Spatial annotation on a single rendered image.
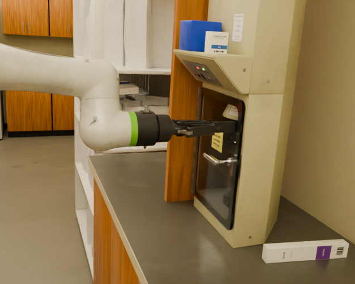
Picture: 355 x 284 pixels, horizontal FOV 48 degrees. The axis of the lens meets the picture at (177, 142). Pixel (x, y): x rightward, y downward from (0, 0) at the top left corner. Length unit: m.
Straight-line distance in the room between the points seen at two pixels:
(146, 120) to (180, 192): 0.57
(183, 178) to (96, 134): 0.61
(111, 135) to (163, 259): 0.40
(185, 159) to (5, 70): 0.79
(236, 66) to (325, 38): 0.54
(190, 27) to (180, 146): 0.46
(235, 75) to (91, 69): 0.38
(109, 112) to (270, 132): 0.47
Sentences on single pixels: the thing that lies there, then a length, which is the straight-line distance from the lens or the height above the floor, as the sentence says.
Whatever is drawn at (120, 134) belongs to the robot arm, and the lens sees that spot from 0.99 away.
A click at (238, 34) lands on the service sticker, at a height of 1.57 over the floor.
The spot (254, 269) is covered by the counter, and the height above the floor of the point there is 0.94.
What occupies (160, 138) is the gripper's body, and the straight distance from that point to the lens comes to 1.04.
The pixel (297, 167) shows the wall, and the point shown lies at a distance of 1.66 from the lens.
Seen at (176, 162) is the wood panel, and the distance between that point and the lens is 1.48.
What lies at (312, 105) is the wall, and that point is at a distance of 1.58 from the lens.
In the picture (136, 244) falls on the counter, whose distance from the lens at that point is 1.24.
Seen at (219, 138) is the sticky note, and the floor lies 1.25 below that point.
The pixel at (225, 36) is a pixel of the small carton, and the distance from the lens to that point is 1.15.
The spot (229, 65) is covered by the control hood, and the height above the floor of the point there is 1.49.
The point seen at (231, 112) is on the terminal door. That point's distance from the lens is 1.17.
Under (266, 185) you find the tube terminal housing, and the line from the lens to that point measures 1.22.
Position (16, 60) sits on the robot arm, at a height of 1.48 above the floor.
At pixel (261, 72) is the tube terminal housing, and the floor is 1.47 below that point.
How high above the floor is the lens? 1.55
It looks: 15 degrees down
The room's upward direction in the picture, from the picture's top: 3 degrees clockwise
